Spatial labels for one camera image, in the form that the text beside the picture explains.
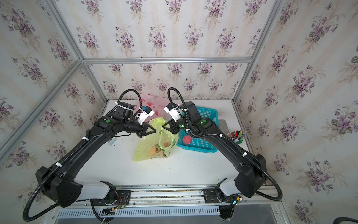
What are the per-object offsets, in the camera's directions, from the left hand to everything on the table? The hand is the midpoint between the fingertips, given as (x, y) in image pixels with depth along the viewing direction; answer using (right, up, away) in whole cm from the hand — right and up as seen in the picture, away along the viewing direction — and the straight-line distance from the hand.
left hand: (155, 130), depth 72 cm
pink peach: (+18, -8, +19) cm, 27 cm away
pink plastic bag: (-7, +17, +44) cm, 48 cm away
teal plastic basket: (+26, -12, +21) cm, 36 cm away
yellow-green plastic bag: (+2, -7, 0) cm, 7 cm away
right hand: (+6, +3, 0) cm, 7 cm away
